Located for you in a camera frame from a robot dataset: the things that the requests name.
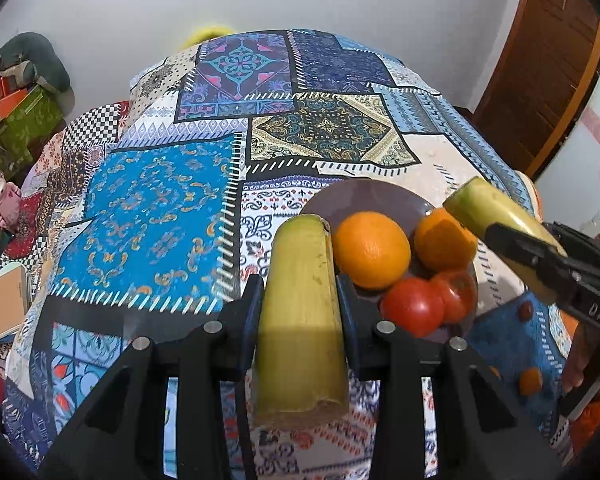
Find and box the black white checkered blanket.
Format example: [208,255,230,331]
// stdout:
[0,100,131,286]

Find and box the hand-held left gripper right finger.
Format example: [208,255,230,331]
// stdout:
[335,275,566,480]

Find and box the pink toy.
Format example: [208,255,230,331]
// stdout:
[0,167,21,231]

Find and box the green box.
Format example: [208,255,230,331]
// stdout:
[0,85,66,171]

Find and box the grey pillow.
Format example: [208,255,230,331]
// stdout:
[0,32,73,93]

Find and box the red tomato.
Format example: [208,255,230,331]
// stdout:
[430,270,478,323]
[380,277,446,338]

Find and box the tan cardboard box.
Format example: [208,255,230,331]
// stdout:
[0,265,31,346]

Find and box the yellow-green sugarcane piece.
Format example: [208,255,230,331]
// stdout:
[252,213,349,429]
[442,176,568,306]

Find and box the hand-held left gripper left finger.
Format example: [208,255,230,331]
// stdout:
[37,274,266,480]

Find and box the purple round plate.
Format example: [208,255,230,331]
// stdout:
[300,178,478,341]

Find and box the brown wooden door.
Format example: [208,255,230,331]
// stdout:
[472,0,600,181]

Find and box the large orange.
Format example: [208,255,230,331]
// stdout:
[334,211,412,291]
[414,207,478,273]

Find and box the patchwork printed blanket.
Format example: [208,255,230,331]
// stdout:
[0,27,576,480]

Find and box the person's right hand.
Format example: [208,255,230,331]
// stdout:
[562,322,594,395]

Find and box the small tangerine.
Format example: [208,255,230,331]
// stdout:
[518,367,544,396]

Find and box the yellow stool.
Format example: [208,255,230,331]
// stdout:
[185,22,236,47]

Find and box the orange box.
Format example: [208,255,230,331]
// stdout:
[0,87,31,116]

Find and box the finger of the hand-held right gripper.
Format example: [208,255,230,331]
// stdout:
[542,220,600,266]
[484,223,576,287]

